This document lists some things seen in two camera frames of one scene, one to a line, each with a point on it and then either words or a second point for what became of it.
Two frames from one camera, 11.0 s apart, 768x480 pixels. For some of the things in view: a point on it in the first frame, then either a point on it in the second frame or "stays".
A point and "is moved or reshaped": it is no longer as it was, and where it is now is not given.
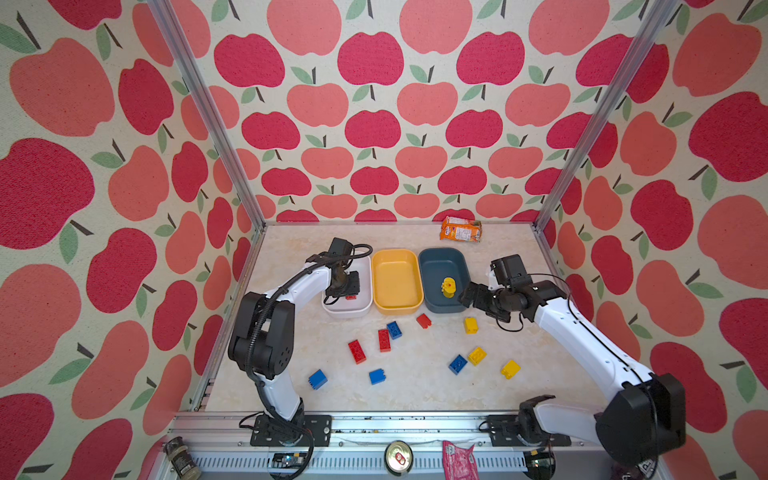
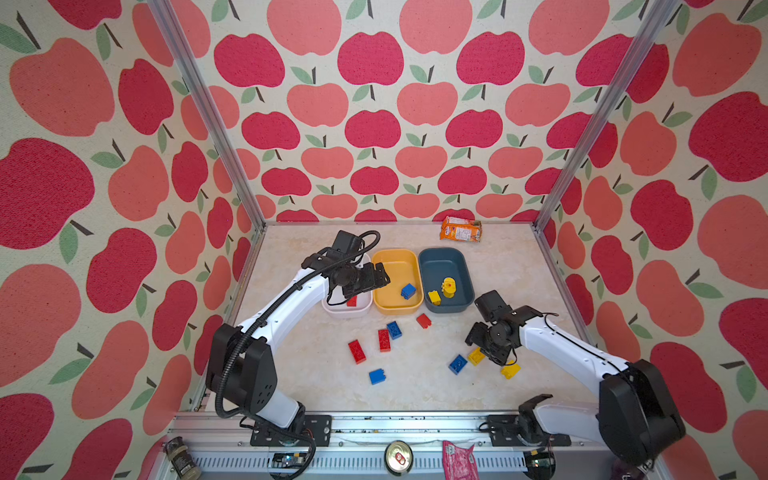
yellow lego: (471, 326) is moved or reshaped
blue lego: (317, 379) → (408, 291)
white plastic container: (363, 264) stays
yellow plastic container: (397, 286) stays
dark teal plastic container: (435, 265) stays
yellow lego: (477, 356) stays
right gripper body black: (492, 302) → (479, 336)
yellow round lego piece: (449, 287) stays
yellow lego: (510, 369) stays
